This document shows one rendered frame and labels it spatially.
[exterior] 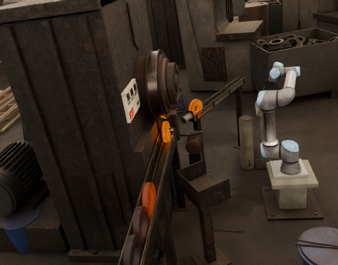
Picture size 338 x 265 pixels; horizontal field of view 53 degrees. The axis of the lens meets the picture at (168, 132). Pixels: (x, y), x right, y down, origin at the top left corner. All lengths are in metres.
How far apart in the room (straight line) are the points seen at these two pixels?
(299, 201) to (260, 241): 0.46
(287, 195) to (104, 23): 1.82
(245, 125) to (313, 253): 1.43
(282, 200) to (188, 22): 3.02
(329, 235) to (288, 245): 0.57
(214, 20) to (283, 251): 3.29
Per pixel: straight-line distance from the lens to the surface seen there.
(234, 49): 4.90
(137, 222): 1.69
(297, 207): 2.84
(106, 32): 1.81
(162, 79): 2.15
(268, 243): 2.59
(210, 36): 4.94
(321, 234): 2.08
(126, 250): 1.58
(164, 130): 2.39
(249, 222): 2.74
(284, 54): 4.33
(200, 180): 2.15
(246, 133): 3.10
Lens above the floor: 1.84
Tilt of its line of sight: 26 degrees down
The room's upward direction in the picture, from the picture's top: 9 degrees counter-clockwise
